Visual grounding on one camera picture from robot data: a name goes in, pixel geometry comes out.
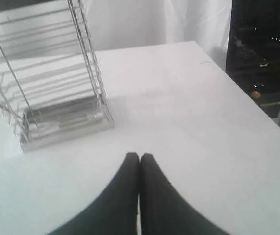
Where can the metal wire utensil holder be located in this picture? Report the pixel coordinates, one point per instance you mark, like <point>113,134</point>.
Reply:
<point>51,88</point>

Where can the white backdrop curtain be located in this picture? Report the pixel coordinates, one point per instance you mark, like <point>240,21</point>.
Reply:
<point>115,24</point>

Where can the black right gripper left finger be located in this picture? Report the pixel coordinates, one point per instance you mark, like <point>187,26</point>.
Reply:
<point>114,211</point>

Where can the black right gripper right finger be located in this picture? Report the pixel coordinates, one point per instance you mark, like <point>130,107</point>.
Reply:
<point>163,210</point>

